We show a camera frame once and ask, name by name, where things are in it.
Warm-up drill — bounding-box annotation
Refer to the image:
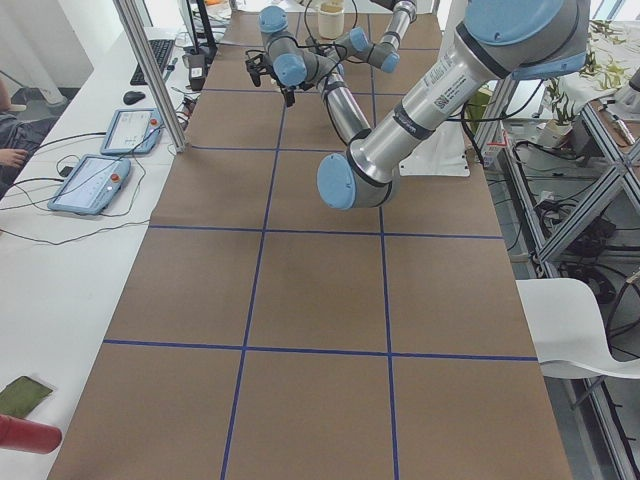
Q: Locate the person's hand at desk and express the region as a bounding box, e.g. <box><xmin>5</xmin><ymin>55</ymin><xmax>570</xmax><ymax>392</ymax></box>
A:
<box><xmin>0</xmin><ymin>148</ymin><xmax>29</xmax><ymax>168</ymax></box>

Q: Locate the white chair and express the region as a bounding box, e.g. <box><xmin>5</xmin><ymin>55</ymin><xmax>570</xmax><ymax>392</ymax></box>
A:
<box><xmin>516</xmin><ymin>278</ymin><xmax>639</xmax><ymax>380</ymax></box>

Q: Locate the blue teach pendant far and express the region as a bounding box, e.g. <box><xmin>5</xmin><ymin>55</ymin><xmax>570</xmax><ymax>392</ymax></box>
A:
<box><xmin>100</xmin><ymin>108</ymin><xmax>164</xmax><ymax>156</ymax></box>

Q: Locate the green cloth pouch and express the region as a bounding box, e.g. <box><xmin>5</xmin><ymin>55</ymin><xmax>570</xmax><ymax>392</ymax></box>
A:
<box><xmin>1</xmin><ymin>376</ymin><xmax>53</xmax><ymax>419</ymax></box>

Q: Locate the potted green plant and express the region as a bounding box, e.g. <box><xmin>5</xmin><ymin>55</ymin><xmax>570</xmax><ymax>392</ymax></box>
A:
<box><xmin>543</xmin><ymin>20</ymin><xmax>639</xmax><ymax>129</ymax></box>

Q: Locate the red cylinder bottle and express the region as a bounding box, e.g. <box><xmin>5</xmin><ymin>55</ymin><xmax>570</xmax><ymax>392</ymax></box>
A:
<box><xmin>1</xmin><ymin>415</ymin><xmax>62</xmax><ymax>454</ymax></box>

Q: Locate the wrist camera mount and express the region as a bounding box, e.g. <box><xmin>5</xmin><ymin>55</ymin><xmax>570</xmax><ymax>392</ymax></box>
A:
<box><xmin>245</xmin><ymin>49</ymin><xmax>273</xmax><ymax>87</ymax></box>

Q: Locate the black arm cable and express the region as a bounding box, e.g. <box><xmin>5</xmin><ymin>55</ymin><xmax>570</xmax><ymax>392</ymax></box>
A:
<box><xmin>294</xmin><ymin>42</ymin><xmax>351</xmax><ymax>96</ymax></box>
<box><xmin>302</xmin><ymin>0</ymin><xmax>361</xmax><ymax>64</ymax></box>

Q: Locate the blue teach pendant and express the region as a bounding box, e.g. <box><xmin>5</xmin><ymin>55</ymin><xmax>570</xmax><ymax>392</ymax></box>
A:
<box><xmin>47</xmin><ymin>155</ymin><xmax>131</xmax><ymax>215</ymax></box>
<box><xmin>100</xmin><ymin>108</ymin><xmax>164</xmax><ymax>156</ymax></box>

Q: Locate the aluminium frame post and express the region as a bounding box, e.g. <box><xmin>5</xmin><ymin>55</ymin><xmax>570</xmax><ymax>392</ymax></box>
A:
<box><xmin>113</xmin><ymin>0</ymin><xmax>186</xmax><ymax>153</ymax></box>

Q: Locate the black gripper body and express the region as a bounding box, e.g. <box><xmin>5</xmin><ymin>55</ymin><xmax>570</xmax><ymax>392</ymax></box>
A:
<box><xmin>272</xmin><ymin>77</ymin><xmax>297</xmax><ymax>95</ymax></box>

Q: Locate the white camera pillar with base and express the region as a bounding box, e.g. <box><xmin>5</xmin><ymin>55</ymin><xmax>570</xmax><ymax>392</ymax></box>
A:
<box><xmin>399</xmin><ymin>0</ymin><xmax>470</xmax><ymax>177</ymax></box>

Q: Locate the black keyboard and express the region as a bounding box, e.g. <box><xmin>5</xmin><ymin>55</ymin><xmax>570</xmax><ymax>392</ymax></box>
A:
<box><xmin>129</xmin><ymin>38</ymin><xmax>177</xmax><ymax>86</ymax></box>

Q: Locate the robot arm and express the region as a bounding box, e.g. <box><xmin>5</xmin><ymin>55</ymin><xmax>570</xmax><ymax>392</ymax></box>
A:
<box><xmin>300</xmin><ymin>1</ymin><xmax>416</xmax><ymax>82</ymax></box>
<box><xmin>258</xmin><ymin>1</ymin><xmax>590</xmax><ymax>210</ymax></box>

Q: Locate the blue teach pendant near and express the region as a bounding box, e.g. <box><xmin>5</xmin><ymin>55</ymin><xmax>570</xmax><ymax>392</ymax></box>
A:
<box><xmin>47</xmin><ymin>155</ymin><xmax>131</xmax><ymax>215</ymax></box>

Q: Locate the black power adapter box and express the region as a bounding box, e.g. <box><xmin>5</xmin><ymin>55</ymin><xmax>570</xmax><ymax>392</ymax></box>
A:
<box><xmin>182</xmin><ymin>50</ymin><xmax>208</xmax><ymax>92</ymax></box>

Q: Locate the black computer mouse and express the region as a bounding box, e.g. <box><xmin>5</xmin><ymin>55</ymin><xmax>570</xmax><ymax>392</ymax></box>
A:
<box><xmin>122</xmin><ymin>91</ymin><xmax>146</xmax><ymax>106</ymax></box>

